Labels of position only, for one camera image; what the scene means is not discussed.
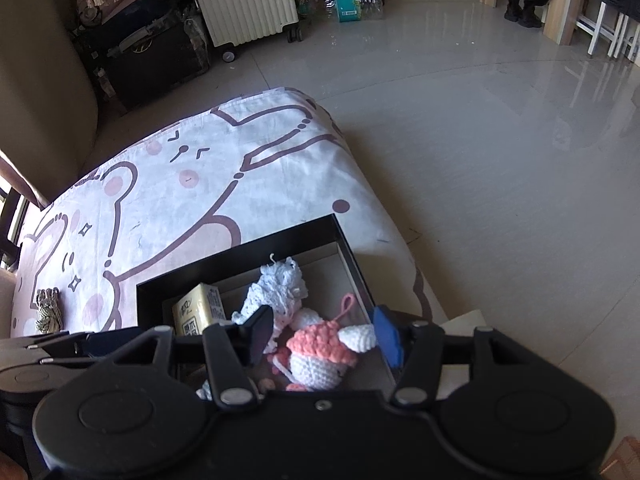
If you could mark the beige curtain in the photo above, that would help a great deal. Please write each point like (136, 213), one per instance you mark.
(49, 113)

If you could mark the black boots pair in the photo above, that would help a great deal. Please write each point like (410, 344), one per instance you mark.
(523, 12)

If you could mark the white folding chair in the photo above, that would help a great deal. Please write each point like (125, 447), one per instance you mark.
(606, 23)

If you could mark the wooden table leg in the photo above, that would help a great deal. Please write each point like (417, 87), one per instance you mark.
(561, 19)

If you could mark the braided rope knot ornament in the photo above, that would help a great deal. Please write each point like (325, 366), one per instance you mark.
(50, 316)

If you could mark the pack of water bottles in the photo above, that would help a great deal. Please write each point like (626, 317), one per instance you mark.
(348, 11)

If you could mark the pink crochet doll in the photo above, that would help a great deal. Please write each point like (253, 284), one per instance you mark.
(319, 353)

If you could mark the black open gift box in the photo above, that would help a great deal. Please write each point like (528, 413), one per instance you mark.
(329, 270)

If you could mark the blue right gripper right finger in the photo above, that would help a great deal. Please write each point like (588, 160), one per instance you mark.
(390, 336)

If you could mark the white crochet pouch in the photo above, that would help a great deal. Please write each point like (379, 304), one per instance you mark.
(281, 287)

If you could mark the cartoon bear bed sheet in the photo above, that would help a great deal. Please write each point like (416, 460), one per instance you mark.
(242, 170)

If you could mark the yellow small carton box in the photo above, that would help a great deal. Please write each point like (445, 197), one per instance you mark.
(201, 307)

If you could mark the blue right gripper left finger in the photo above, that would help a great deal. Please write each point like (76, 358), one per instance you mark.
(255, 334)

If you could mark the black luggage bag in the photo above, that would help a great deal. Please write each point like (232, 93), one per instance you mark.
(142, 50)

